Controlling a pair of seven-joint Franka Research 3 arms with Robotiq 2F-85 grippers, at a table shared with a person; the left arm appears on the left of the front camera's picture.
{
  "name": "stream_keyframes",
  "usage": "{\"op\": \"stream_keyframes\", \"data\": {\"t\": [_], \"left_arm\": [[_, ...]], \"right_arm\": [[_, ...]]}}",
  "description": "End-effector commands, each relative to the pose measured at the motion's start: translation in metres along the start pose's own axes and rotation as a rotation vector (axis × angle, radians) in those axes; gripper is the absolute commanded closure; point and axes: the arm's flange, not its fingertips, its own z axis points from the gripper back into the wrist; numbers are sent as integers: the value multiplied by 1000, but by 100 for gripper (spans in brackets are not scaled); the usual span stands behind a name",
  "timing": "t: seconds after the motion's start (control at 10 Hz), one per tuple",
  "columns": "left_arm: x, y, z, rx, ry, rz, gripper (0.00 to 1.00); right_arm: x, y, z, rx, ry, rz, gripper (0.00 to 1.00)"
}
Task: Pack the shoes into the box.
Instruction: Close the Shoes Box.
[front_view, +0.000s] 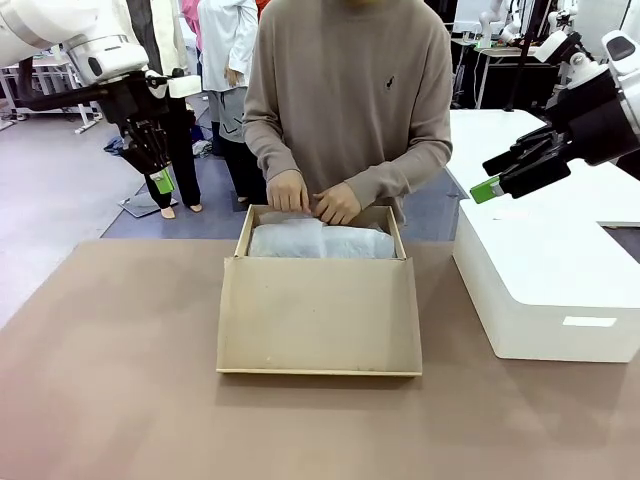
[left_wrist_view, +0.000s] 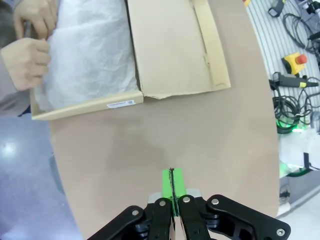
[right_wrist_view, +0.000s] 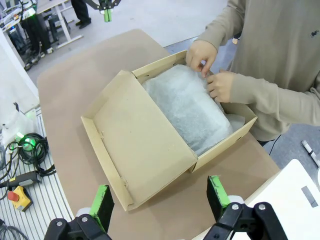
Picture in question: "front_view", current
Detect person's left hand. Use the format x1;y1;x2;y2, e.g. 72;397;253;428
309;180;363;227

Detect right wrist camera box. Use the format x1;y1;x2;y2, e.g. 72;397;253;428
533;31;600;91

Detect person's left forearm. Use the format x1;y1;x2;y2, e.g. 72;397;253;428
343;142;454;212

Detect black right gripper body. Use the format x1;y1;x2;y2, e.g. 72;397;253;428
547;64;629;167

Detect person in beige sweater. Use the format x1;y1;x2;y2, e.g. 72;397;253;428
242;0;454;236

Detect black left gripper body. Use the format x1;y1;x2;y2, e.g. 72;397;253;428
97;69;174;132

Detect mannequin white shirt grey shorts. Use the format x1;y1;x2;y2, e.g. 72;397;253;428
197;0;269;205

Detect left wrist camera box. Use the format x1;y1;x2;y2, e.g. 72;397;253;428
144;68;202;100

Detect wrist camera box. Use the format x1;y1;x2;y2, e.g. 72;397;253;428
144;68;202;100
533;31;600;91

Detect black slanted tripod pole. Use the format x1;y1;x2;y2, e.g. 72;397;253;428
503;0;544;112

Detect white tissue wrapping paper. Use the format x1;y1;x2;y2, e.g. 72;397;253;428
248;208;399;260

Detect grey mannequin base plate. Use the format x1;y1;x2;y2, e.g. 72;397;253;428
118;191;180;220

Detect mannequin cream jacket black trousers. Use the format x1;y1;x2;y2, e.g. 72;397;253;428
124;0;205;221

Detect beige top lab table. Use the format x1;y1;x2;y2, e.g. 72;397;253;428
472;44;551;111

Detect white frame lab table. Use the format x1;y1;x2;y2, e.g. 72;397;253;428
0;59;104;135

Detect person's right hand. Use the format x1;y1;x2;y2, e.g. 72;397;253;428
265;168;312;216

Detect brown cardboard shoe box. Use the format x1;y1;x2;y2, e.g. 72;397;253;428
215;203;424;377

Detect white robot mount block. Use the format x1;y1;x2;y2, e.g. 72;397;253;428
451;197;640;365

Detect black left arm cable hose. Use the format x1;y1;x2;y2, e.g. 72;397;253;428
19;55;110;112

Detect person's right forearm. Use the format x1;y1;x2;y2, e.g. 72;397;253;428
255;134;304;184

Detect pink garment mannequin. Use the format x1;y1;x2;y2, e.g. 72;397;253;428
180;0;204;51

